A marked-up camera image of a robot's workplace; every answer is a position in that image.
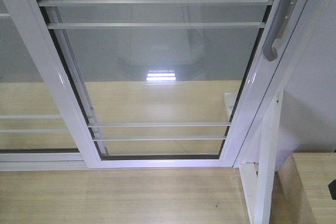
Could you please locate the white framed sliding glass door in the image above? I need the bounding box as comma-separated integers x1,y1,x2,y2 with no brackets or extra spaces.
0,0,320,169

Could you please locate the grey door handle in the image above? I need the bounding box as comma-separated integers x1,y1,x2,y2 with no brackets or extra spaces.
263,0,291,61

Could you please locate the black robot part at edge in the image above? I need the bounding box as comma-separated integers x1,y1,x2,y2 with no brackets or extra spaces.
328,179,336,200

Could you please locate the light wooden platform board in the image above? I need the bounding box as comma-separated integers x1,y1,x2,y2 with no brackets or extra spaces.
1,80,248,223

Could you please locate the fixed white glass panel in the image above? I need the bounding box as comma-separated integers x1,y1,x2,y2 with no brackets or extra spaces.
1,3,86,170

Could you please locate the light wooden box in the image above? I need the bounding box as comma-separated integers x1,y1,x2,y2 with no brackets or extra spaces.
270,153,335,223

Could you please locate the white door frame with brace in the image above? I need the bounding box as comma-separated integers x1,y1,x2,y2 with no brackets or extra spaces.
221,0,335,223

